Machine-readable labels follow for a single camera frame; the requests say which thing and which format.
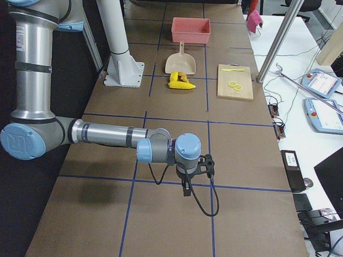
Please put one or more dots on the pink cloth on stand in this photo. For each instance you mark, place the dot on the pink cloth on stand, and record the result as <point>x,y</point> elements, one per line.
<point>254,21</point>

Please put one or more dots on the lemon slice near knife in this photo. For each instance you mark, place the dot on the lemon slice near knife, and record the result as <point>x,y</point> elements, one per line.
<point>231,83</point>

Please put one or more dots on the lower orange black connector block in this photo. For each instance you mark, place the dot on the lower orange black connector block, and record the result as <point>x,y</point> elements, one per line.
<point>279,128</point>

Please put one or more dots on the orange black connector block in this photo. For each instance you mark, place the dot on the orange black connector block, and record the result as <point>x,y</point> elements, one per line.
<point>273,109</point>
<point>279,128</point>

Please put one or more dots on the upper teach pendant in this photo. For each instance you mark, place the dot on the upper teach pendant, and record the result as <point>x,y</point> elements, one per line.
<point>321,83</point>

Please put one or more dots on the aluminium frame post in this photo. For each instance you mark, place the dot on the aluminium frame post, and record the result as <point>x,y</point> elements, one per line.
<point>279,38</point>

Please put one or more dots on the yellow plastic toy knife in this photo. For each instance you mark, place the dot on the yellow plastic toy knife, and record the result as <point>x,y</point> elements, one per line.
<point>233,70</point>

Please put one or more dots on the upper orange black connector block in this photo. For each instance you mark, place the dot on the upper orange black connector block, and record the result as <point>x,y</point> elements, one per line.
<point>273,109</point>

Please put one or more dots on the beige plastic dustpan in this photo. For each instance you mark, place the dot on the beige plastic dustpan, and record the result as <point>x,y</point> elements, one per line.
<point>181,62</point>

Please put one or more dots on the black monitor corner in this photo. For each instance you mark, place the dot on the black monitor corner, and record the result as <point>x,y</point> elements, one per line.
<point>329,173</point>

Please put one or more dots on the black box with label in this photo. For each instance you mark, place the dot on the black box with label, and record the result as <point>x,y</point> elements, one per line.
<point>293,171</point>

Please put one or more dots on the wooden cutting board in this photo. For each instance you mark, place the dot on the wooden cutting board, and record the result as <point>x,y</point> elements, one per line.
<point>241,78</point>

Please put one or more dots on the tan toy ginger root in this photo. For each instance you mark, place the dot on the tan toy ginger root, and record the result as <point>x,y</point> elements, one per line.
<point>182,77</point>

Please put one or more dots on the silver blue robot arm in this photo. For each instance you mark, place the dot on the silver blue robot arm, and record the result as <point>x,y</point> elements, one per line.
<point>35,130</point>

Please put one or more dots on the yellow toy potato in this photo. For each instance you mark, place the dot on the yellow toy potato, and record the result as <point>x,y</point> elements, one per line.
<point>173,76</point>

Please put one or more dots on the white pillar with base plate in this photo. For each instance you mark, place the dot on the white pillar with base plate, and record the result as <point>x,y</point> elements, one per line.
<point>122,70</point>

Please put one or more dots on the pink plastic bin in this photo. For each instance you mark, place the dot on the pink plastic bin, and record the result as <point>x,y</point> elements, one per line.
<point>191,30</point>

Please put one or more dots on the lower teach pendant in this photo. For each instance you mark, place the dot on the lower teach pendant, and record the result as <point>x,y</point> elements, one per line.
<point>323,118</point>

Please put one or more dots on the yellow toy corn cob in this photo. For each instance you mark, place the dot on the yellow toy corn cob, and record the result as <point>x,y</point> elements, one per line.
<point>181,85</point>

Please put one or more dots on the teach pendant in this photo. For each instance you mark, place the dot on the teach pendant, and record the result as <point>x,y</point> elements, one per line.
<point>323,118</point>
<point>321,83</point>

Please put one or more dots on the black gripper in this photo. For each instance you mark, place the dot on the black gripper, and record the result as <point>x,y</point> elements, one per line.
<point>184,177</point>

